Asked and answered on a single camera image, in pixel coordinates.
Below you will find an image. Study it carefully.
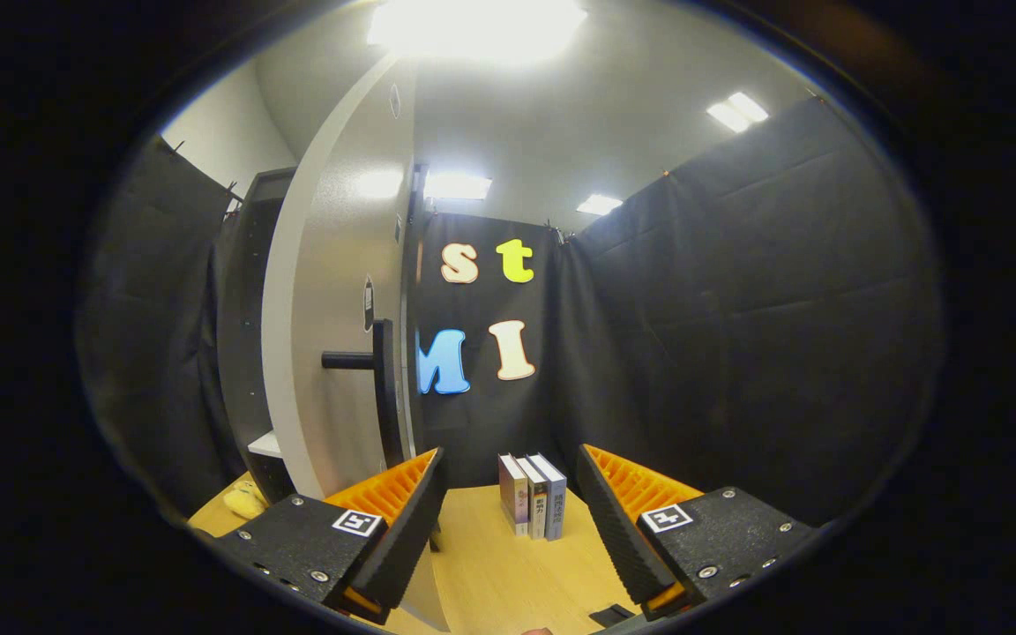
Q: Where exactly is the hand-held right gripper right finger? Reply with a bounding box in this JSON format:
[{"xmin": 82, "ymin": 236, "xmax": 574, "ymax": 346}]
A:
[{"xmin": 576, "ymin": 443, "xmax": 818, "ymax": 622}]

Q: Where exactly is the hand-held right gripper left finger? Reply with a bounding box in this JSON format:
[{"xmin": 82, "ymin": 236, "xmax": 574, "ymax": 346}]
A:
[{"xmin": 208, "ymin": 446, "xmax": 450, "ymax": 625}]

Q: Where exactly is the black door handle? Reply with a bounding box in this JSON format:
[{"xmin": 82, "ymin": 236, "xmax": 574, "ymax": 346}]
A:
[{"xmin": 321, "ymin": 318, "xmax": 406, "ymax": 469}]

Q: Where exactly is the beige cabinet door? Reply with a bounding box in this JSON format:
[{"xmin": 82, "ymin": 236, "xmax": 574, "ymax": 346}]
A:
[{"xmin": 260, "ymin": 53, "xmax": 453, "ymax": 632}]

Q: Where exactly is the dark cabinet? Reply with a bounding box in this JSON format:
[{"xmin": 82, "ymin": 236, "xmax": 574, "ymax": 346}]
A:
[{"xmin": 215, "ymin": 167, "xmax": 299, "ymax": 505}]

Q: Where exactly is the grey blue spine book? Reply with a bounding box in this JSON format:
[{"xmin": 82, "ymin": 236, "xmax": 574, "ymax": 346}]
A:
[{"xmin": 528, "ymin": 452, "xmax": 569, "ymax": 542}]

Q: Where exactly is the white spine book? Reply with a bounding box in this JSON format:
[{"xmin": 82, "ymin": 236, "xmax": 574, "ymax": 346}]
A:
[{"xmin": 516, "ymin": 455, "xmax": 550, "ymax": 542}]

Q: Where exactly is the yellow soft toy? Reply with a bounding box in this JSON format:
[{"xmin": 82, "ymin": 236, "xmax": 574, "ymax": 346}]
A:
[{"xmin": 222, "ymin": 482, "xmax": 271, "ymax": 521}]

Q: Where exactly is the black backdrop cloth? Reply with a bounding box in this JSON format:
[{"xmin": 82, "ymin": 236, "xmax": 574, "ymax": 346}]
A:
[
  {"xmin": 76, "ymin": 137, "xmax": 250, "ymax": 518},
  {"xmin": 409, "ymin": 95, "xmax": 945, "ymax": 530}
]

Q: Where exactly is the double ceiling light panel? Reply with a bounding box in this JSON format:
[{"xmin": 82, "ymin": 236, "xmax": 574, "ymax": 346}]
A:
[{"xmin": 706, "ymin": 91, "xmax": 771, "ymax": 134}]

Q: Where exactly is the large ceiling light panel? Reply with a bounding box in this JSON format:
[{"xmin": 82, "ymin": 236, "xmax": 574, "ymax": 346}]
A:
[{"xmin": 365, "ymin": 0, "xmax": 590, "ymax": 67}]

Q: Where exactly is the small black bracket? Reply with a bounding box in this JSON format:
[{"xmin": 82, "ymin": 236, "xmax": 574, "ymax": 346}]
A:
[{"xmin": 589, "ymin": 602, "xmax": 639, "ymax": 629}]

